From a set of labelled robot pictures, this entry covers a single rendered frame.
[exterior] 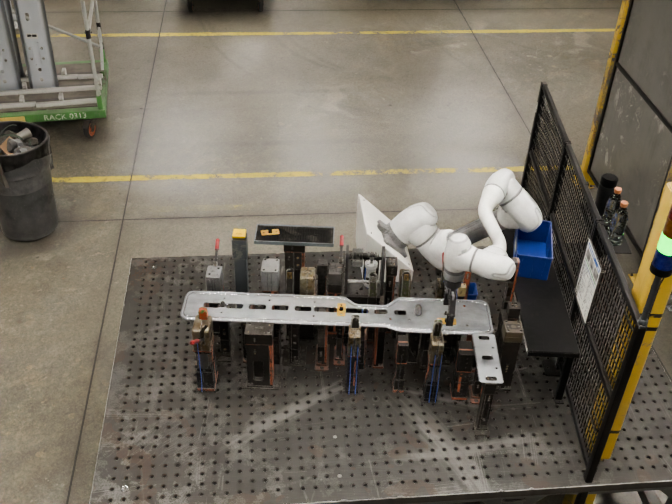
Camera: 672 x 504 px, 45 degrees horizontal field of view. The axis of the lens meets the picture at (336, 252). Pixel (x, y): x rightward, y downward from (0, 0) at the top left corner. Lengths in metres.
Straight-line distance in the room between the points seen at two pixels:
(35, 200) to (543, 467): 3.75
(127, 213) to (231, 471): 3.07
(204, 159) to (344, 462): 3.74
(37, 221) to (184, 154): 1.45
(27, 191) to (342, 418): 2.97
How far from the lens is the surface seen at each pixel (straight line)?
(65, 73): 7.49
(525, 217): 3.80
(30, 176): 5.65
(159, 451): 3.52
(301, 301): 3.66
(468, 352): 3.53
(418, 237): 4.18
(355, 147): 6.79
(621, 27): 6.10
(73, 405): 4.74
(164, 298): 4.20
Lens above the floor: 3.41
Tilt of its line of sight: 38 degrees down
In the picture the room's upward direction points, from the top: 2 degrees clockwise
